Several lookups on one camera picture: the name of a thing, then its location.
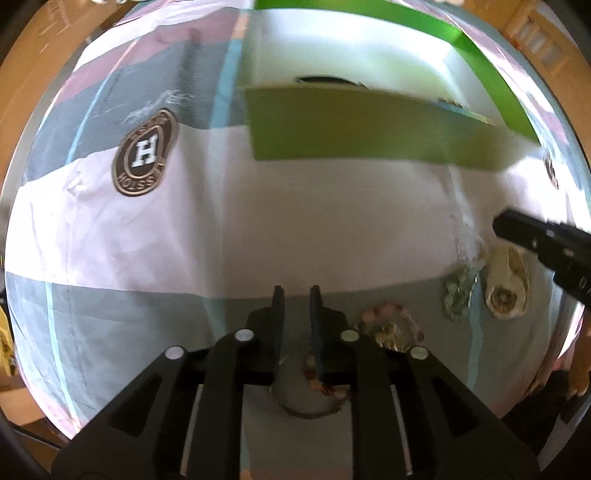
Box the silver chain necklace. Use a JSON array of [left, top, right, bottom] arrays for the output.
[[445, 166, 485, 273]]

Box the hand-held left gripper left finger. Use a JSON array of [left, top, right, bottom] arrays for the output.
[[51, 285, 285, 480]]

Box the gold brooch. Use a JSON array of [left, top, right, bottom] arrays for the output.
[[373, 322, 414, 352]]

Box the printed patchwork blanket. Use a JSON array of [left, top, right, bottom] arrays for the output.
[[0, 0, 588, 440]]

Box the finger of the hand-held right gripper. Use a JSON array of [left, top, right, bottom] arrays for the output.
[[492, 209, 591, 309]]

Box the brown beaded bracelet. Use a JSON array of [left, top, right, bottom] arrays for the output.
[[302, 353, 352, 401]]

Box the pink beaded bracelet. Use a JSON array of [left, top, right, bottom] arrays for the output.
[[353, 300, 424, 344]]

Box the green jewelry box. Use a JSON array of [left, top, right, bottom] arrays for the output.
[[239, 0, 542, 174]]

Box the person's right forearm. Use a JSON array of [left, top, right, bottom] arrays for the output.
[[567, 318, 591, 400]]

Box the wooden furniture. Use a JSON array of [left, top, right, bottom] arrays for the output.
[[501, 0, 575, 81]]

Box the thin silver chain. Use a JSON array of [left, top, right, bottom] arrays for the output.
[[122, 89, 194, 123]]

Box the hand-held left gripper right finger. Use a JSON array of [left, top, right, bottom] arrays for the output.
[[309, 285, 542, 480]]

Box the grey bangle ring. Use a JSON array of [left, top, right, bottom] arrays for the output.
[[271, 357, 348, 419]]

